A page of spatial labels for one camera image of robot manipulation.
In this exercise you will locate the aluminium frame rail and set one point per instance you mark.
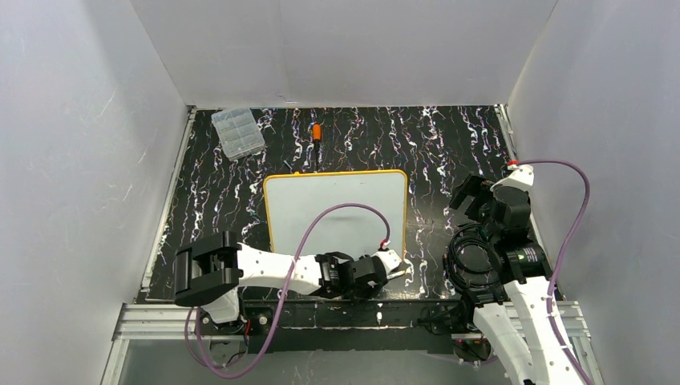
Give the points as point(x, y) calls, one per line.
point(307, 325)

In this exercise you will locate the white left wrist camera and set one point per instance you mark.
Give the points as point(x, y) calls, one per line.
point(390, 259)

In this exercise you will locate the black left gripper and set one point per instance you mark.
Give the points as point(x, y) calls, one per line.
point(374, 267)

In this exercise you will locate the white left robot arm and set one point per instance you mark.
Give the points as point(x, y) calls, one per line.
point(210, 271)

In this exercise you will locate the yellow framed whiteboard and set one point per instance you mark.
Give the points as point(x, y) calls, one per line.
point(348, 212)

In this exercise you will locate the white orange marker pen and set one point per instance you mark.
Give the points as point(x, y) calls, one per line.
point(396, 274)

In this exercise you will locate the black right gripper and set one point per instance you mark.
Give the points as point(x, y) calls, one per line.
point(479, 196)

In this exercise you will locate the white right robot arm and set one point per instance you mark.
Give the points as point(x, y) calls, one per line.
point(517, 314)

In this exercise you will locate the clear plastic organizer box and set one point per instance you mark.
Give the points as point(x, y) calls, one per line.
point(238, 132)

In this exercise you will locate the orange handled screwdriver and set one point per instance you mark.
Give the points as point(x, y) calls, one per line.
point(316, 140)

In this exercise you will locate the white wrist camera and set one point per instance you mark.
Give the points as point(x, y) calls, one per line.
point(520, 176)
point(390, 259)

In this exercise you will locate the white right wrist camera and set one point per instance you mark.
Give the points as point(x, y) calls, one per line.
point(520, 176)

